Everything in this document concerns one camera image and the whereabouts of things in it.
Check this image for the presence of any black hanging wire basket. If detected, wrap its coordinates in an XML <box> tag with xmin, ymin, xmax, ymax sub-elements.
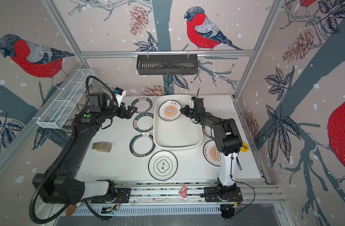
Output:
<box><xmin>136</xmin><ymin>54</ymin><xmax>198</xmax><ymax>75</ymax></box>

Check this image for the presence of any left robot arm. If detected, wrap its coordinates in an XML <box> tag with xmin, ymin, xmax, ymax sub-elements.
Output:
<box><xmin>33</xmin><ymin>92</ymin><xmax>137</xmax><ymax>206</ymax></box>

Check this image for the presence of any white plate with green emblem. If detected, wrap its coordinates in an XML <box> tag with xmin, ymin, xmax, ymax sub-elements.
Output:
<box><xmin>148</xmin><ymin>151</ymin><xmax>178</xmax><ymax>181</ymax></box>

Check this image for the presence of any green red rim plate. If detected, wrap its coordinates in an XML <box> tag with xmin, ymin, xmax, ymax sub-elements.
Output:
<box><xmin>129</xmin><ymin>132</ymin><xmax>155</xmax><ymax>157</ymax></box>

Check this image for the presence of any pink toy figure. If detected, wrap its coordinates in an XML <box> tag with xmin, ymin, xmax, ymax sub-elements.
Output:
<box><xmin>179</xmin><ymin>184</ymin><xmax>188</xmax><ymax>198</ymax></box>

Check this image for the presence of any orange sunburst plate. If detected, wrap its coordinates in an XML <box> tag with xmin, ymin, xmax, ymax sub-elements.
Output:
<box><xmin>158</xmin><ymin>100</ymin><xmax>181</xmax><ymax>121</ymax></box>
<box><xmin>203</xmin><ymin>140</ymin><xmax>221</xmax><ymax>167</ymax></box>

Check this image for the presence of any yellow tag with cable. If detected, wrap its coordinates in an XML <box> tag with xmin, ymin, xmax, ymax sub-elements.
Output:
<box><xmin>236</xmin><ymin>142</ymin><xmax>250</xmax><ymax>170</ymax></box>

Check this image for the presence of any black corrugated cable hose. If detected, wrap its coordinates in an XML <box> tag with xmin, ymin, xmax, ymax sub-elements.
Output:
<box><xmin>29</xmin><ymin>75</ymin><xmax>119</xmax><ymax>224</ymax></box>

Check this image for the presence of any white plastic bin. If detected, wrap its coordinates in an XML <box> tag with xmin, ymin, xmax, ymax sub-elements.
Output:
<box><xmin>153</xmin><ymin>94</ymin><xmax>203</xmax><ymax>151</ymax></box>

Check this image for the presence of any brown white plush toy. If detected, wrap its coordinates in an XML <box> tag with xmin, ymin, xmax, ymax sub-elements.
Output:
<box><xmin>66</xmin><ymin>205</ymin><xmax>78</xmax><ymax>217</ymax></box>

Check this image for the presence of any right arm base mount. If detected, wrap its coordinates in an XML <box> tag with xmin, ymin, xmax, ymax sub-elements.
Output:
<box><xmin>200</xmin><ymin>179</ymin><xmax>243</xmax><ymax>202</ymax></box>

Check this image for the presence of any horizontal aluminium frame bar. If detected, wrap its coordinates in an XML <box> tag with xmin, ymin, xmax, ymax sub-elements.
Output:
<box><xmin>80</xmin><ymin>50</ymin><xmax>255</xmax><ymax>59</ymax></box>

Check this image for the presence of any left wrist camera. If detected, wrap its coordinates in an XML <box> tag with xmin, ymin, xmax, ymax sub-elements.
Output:
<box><xmin>114</xmin><ymin>87</ymin><xmax>127</xmax><ymax>107</ymax></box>

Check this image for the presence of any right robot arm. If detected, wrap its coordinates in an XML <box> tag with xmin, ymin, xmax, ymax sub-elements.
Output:
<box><xmin>181</xmin><ymin>97</ymin><xmax>243</xmax><ymax>189</ymax></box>

